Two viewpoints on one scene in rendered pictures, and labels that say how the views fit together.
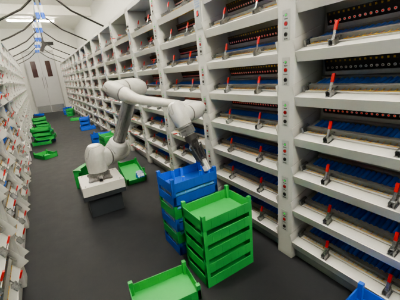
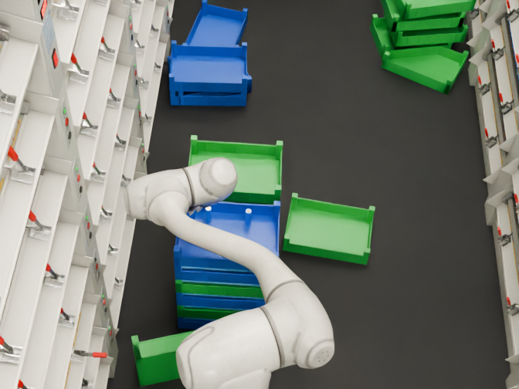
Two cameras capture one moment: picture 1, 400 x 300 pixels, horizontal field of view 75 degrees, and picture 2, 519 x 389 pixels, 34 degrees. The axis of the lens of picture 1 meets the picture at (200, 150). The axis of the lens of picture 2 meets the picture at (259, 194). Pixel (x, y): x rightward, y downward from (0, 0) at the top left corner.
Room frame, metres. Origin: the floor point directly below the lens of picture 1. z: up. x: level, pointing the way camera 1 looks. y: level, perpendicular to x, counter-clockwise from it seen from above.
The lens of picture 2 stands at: (2.59, 0.84, 2.52)
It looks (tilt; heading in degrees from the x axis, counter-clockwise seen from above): 54 degrees down; 210
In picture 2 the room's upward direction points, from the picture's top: 5 degrees clockwise
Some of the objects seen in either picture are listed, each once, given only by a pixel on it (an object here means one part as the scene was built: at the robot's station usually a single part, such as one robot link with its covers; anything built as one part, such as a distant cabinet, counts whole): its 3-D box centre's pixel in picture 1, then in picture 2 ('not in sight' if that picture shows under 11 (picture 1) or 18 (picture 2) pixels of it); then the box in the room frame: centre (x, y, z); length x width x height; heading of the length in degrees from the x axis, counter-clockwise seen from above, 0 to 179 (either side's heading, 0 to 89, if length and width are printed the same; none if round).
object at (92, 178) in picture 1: (99, 174); not in sight; (1.97, 0.82, 0.30); 0.22 x 0.18 x 0.06; 26
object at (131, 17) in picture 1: (146, 90); not in sight; (3.09, 0.55, 0.85); 0.20 x 0.09 x 1.71; 120
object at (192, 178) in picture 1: (186, 174); (228, 232); (1.45, 0.09, 0.44); 0.30 x 0.20 x 0.08; 121
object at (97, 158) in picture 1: (96, 157); not in sight; (1.99, 0.82, 0.44); 0.18 x 0.16 x 0.22; 145
